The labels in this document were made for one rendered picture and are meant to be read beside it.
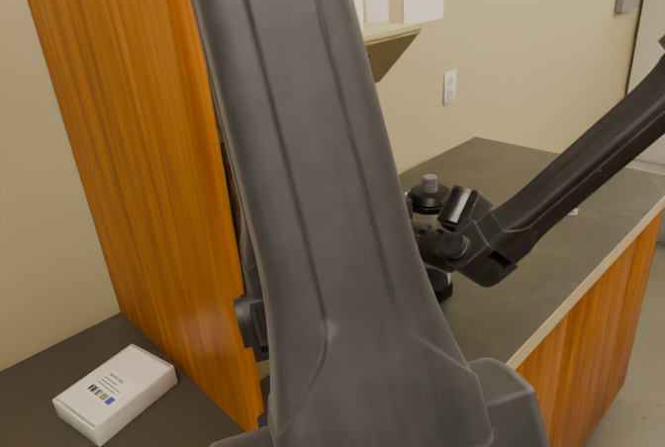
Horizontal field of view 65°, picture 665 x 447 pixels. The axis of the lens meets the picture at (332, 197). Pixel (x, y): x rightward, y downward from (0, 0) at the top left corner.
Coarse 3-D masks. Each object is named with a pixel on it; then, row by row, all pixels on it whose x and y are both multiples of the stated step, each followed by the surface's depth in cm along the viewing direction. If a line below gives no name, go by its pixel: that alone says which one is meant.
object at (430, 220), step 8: (408, 192) 106; (416, 208) 100; (424, 208) 99; (432, 208) 99; (440, 208) 99; (416, 216) 101; (424, 216) 100; (432, 216) 100; (432, 224) 101; (424, 264) 105; (432, 272) 105; (440, 272) 106; (432, 280) 106; (440, 280) 107; (448, 280) 108; (432, 288) 107; (440, 288) 107
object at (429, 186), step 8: (424, 176) 102; (432, 176) 101; (424, 184) 102; (432, 184) 101; (416, 192) 102; (424, 192) 102; (432, 192) 101; (440, 192) 102; (448, 192) 101; (416, 200) 101; (424, 200) 100; (432, 200) 99; (440, 200) 99
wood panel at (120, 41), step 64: (64, 0) 74; (128, 0) 60; (64, 64) 84; (128, 64) 66; (192, 64) 57; (128, 128) 74; (192, 128) 60; (128, 192) 83; (192, 192) 66; (128, 256) 95; (192, 256) 73; (192, 320) 82; (256, 384) 78
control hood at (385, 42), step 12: (372, 24) 84; (384, 24) 83; (396, 24) 82; (408, 24) 80; (372, 36) 73; (384, 36) 74; (396, 36) 76; (408, 36) 78; (372, 48) 75; (384, 48) 78; (396, 48) 80; (372, 60) 79; (384, 60) 82; (396, 60) 85; (372, 72) 83; (384, 72) 87; (216, 120) 71
